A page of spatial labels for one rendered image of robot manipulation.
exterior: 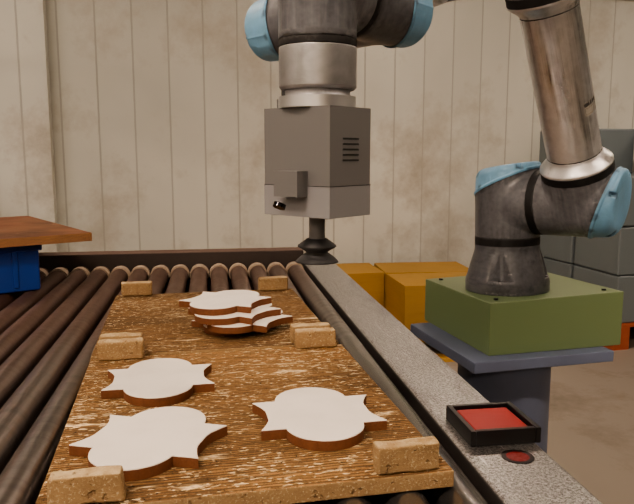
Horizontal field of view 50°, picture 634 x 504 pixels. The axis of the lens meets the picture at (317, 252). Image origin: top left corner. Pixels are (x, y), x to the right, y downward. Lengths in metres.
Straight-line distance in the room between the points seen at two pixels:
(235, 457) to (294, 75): 0.35
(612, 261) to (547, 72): 3.51
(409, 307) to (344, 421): 3.26
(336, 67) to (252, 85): 4.01
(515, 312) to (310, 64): 0.69
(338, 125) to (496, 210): 0.65
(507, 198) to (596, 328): 0.28
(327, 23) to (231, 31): 4.03
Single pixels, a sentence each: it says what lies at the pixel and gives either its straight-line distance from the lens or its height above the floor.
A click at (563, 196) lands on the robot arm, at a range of 1.18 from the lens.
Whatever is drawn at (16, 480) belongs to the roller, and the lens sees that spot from 0.70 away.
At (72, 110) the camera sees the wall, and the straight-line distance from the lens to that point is 4.58.
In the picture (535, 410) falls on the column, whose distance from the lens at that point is 1.32.
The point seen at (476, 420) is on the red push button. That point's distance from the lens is 0.77.
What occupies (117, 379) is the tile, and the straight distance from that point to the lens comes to 0.85.
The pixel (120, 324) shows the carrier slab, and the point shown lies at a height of 0.94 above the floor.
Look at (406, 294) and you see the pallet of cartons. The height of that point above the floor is 0.41.
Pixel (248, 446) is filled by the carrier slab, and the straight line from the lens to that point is 0.68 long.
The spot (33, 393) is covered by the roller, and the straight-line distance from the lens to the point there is 0.93.
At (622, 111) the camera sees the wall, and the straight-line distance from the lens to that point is 5.87.
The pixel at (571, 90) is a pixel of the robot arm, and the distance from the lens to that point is 1.12.
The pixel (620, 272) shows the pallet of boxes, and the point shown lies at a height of 0.49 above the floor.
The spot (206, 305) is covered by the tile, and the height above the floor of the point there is 0.98.
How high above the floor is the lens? 1.21
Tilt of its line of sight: 8 degrees down
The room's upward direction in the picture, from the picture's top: straight up
